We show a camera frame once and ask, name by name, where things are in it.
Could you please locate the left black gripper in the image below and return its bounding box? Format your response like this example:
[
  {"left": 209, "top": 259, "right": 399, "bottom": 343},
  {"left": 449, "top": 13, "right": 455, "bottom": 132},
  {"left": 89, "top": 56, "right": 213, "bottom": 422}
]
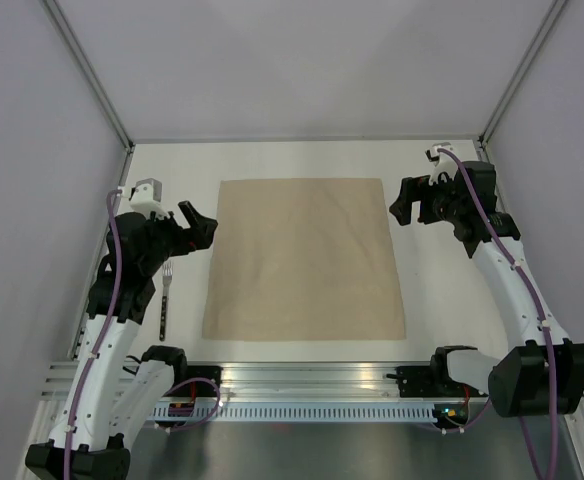
[{"left": 140, "top": 201, "right": 216, "bottom": 275}]

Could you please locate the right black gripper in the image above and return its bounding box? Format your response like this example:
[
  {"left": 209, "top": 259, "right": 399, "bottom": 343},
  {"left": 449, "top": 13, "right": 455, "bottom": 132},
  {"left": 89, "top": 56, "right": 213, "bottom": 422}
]
[{"left": 389, "top": 169, "right": 466, "bottom": 226}]

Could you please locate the silver fork black handle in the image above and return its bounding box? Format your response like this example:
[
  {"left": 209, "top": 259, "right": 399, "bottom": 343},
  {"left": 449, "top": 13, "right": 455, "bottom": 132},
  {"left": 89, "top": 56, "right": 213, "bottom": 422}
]
[{"left": 159, "top": 260, "right": 173, "bottom": 342}]

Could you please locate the beige cloth napkin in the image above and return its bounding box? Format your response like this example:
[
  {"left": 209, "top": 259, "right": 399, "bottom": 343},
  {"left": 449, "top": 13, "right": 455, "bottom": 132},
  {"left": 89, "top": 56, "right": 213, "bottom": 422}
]
[{"left": 202, "top": 178, "right": 406, "bottom": 342}]

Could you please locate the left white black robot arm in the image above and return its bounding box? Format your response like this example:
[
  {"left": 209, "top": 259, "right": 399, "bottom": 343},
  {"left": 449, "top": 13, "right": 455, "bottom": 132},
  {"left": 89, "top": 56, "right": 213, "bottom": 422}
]
[{"left": 25, "top": 201, "right": 218, "bottom": 479}]

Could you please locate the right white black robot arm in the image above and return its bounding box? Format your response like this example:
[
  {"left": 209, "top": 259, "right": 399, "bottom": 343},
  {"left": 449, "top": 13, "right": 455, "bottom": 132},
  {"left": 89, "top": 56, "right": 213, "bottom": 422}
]
[{"left": 389, "top": 161, "right": 584, "bottom": 417}]

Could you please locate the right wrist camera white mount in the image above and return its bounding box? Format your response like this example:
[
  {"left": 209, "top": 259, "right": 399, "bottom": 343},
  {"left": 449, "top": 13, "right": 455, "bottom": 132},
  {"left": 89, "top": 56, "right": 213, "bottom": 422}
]
[{"left": 426, "top": 142, "right": 458, "bottom": 186}]

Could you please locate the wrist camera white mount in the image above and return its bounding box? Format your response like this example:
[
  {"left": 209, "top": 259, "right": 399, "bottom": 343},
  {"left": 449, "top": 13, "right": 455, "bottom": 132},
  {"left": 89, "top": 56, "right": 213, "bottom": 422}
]
[
  {"left": 426, "top": 142, "right": 458, "bottom": 186},
  {"left": 118, "top": 178, "right": 168, "bottom": 220}
]

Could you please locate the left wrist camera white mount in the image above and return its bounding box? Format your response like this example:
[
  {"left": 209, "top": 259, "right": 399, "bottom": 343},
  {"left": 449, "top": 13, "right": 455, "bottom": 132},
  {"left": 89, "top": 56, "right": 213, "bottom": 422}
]
[{"left": 118, "top": 178, "right": 168, "bottom": 220}]

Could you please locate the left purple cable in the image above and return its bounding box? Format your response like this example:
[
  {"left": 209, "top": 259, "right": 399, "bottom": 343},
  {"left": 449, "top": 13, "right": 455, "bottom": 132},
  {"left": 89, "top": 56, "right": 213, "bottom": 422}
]
[{"left": 61, "top": 188, "right": 222, "bottom": 480}]

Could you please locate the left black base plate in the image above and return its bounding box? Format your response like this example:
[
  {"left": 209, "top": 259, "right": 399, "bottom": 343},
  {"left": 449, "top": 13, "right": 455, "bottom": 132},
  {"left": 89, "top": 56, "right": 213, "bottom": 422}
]
[{"left": 171, "top": 364, "right": 223, "bottom": 401}]

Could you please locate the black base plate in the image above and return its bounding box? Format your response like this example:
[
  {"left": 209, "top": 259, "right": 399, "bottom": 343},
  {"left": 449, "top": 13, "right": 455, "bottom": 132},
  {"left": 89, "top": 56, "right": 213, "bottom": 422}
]
[
  {"left": 385, "top": 365, "right": 484, "bottom": 399},
  {"left": 171, "top": 364, "right": 223, "bottom": 401}
]

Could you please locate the white slotted cable duct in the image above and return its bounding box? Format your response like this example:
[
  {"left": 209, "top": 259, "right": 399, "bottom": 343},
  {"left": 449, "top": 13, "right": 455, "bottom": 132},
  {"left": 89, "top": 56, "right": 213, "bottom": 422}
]
[{"left": 146, "top": 403, "right": 438, "bottom": 422}]

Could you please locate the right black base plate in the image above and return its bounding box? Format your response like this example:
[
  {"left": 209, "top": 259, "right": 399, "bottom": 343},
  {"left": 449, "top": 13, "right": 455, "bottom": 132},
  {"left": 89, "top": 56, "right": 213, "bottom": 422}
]
[{"left": 385, "top": 365, "right": 484, "bottom": 399}]

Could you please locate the aluminium mounting rail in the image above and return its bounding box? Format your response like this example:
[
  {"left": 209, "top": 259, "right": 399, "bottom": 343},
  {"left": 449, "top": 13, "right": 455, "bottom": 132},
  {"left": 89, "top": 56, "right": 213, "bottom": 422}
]
[{"left": 40, "top": 361, "right": 584, "bottom": 401}]

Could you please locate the right aluminium frame post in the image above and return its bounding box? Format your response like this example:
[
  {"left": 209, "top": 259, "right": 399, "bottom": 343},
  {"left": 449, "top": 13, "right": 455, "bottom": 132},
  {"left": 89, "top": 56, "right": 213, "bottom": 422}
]
[{"left": 476, "top": 0, "right": 570, "bottom": 150}]

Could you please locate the aluminium frame post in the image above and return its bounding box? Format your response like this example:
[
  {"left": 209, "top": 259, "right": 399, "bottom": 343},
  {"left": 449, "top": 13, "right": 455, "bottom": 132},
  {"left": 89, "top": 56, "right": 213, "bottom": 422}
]
[
  {"left": 476, "top": 0, "right": 570, "bottom": 150},
  {"left": 40, "top": 0, "right": 134, "bottom": 152}
]

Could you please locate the left aluminium frame post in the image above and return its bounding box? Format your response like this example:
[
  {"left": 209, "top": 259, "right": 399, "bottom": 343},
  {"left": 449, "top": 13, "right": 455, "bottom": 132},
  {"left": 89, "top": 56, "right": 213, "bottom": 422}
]
[{"left": 40, "top": 0, "right": 134, "bottom": 152}]

